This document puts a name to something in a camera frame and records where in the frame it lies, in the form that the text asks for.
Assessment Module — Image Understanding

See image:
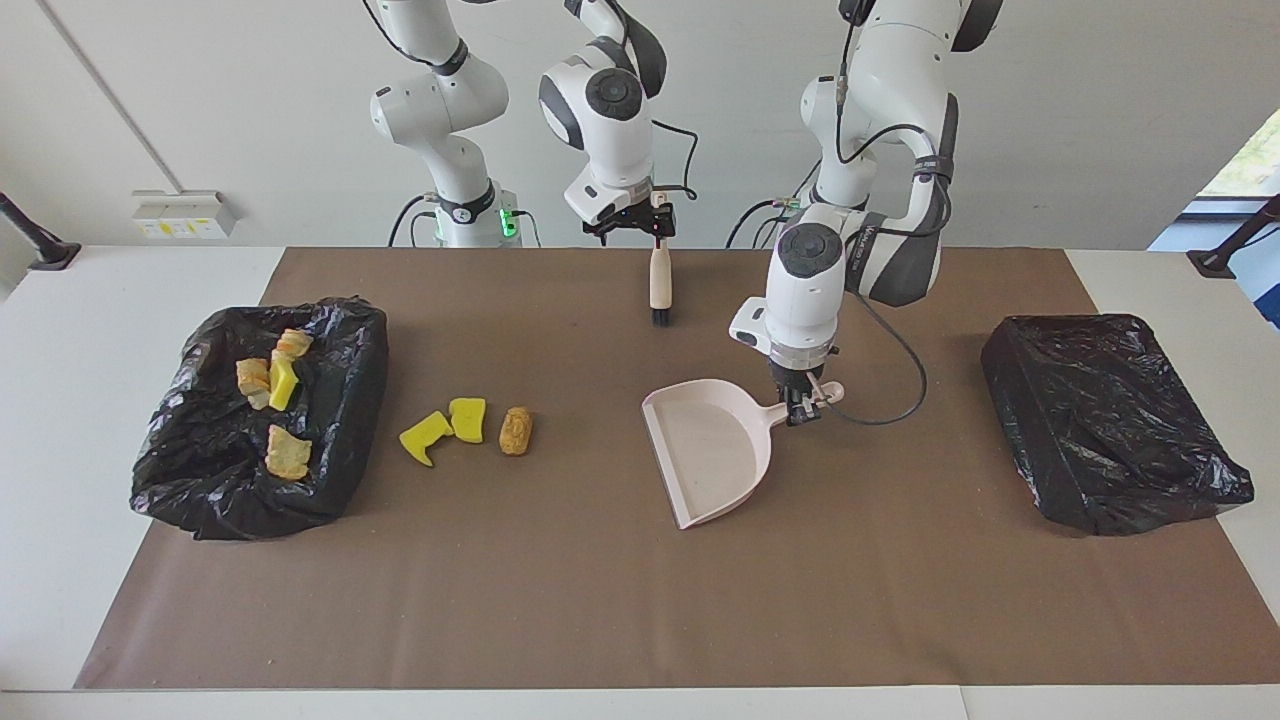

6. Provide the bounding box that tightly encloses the beige handled black bristle brush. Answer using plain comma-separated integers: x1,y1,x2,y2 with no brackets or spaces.
649,243,674,329

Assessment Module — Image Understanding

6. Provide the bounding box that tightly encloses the beige plastic dustpan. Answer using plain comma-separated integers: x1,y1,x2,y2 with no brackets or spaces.
641,378,847,531

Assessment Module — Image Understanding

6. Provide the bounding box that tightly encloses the pale green toy dumpling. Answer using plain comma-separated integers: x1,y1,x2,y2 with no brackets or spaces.
235,358,273,411
265,424,313,481

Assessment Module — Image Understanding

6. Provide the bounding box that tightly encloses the black bin with smooth bag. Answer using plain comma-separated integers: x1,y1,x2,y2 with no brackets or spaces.
980,314,1255,538

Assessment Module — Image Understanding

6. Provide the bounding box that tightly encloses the black bin with crumpled bag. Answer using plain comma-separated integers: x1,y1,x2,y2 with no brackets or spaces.
130,296,390,542

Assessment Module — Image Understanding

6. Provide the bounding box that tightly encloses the brown paper table mat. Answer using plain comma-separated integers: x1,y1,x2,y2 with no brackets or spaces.
75,247,1280,691

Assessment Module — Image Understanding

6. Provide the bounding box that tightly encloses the notched yellow sponge piece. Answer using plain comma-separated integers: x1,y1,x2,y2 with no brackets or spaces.
399,411,454,468

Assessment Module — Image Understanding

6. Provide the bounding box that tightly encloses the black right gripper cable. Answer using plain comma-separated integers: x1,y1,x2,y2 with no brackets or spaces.
360,0,699,201

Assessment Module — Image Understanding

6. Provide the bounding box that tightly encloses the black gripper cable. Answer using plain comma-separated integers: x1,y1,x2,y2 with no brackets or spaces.
833,0,961,428
360,0,699,201

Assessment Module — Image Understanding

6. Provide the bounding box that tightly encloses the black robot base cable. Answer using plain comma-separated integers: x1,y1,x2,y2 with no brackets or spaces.
725,197,801,249
388,193,442,249

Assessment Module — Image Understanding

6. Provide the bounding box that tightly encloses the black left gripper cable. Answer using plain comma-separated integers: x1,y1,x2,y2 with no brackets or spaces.
833,0,961,428

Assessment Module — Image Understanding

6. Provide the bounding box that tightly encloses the white wall socket box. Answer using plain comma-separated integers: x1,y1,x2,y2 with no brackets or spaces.
131,189,240,242

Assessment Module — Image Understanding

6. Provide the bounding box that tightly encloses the window with dark frame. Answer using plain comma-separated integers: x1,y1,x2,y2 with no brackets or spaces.
1196,108,1280,216

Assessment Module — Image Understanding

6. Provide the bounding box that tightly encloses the white wall conduit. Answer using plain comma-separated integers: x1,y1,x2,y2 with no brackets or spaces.
36,0,183,193

